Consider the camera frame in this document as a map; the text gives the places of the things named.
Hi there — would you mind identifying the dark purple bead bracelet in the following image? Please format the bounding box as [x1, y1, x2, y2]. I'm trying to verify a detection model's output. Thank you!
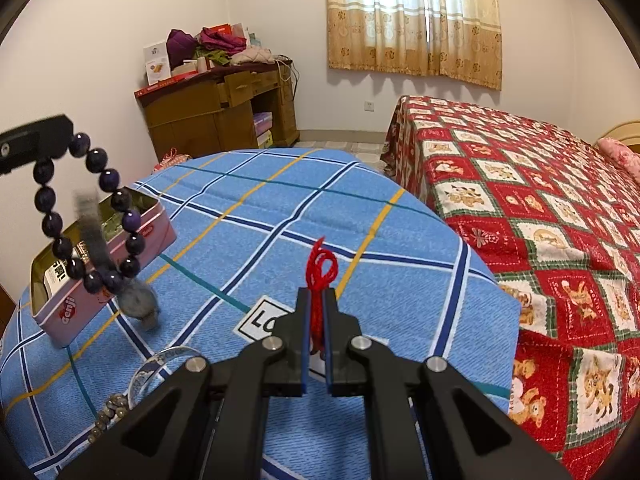
[31, 131, 148, 296]

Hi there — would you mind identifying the red string coin pendant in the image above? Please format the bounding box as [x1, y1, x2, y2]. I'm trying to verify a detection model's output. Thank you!
[305, 237, 338, 356]

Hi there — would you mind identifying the silver wrist watch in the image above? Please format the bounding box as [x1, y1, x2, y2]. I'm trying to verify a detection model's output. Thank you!
[75, 193, 160, 330]

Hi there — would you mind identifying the green jade bangle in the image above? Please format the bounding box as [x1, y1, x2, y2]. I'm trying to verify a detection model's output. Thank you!
[101, 212, 124, 242]

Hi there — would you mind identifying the pink floral bag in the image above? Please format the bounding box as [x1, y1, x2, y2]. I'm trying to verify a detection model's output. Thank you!
[153, 148, 191, 172]

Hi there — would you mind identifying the clear glass bangle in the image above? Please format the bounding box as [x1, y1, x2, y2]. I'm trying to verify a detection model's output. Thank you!
[127, 346, 201, 410]

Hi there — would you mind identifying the blue plaid table cloth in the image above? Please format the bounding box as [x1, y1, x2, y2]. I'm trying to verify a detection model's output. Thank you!
[1, 148, 518, 479]

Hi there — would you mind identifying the white product box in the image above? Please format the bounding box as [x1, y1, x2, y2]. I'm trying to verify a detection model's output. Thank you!
[143, 41, 171, 86]

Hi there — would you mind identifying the printed paper leaflet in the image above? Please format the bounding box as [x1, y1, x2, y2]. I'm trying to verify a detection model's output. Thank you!
[42, 240, 90, 298]

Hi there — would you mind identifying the red flat box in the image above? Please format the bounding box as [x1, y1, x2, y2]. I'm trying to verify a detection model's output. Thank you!
[134, 70, 198, 99]

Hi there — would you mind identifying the pink metal tin box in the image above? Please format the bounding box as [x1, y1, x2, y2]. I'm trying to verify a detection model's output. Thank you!
[29, 188, 176, 347]

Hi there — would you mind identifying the brown wooden desk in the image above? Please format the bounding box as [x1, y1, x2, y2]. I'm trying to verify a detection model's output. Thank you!
[137, 60, 299, 159]

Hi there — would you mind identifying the pile of clothes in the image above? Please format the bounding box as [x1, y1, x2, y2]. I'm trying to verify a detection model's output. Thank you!
[166, 25, 276, 68]

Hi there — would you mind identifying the purple storage box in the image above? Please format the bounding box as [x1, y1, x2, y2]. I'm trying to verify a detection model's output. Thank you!
[253, 112, 273, 136]

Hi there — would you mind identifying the red patterned bed cover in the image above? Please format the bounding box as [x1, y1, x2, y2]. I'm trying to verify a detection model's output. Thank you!
[382, 96, 639, 479]

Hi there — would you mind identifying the pink pillow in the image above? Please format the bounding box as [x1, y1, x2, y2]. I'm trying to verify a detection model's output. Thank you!
[597, 136, 640, 184]

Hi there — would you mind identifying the beige patterned curtain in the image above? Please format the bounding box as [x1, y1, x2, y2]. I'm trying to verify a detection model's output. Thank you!
[326, 0, 502, 90]

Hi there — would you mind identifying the wooden bed headboard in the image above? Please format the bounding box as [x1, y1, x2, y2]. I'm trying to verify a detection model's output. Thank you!
[601, 120, 640, 154]

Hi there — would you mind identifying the gold bead necklace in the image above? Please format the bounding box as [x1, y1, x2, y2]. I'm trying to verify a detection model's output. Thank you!
[86, 391, 132, 446]

